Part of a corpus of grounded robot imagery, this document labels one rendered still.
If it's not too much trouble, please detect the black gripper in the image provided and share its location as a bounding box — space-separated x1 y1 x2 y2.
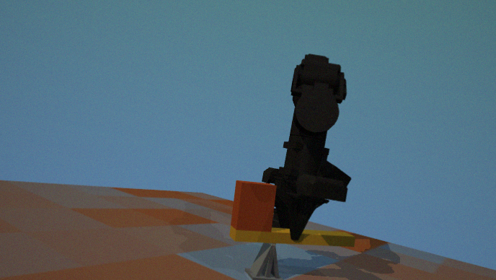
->
262 135 348 241

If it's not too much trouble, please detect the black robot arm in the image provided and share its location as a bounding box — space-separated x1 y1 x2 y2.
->
290 53 352 186

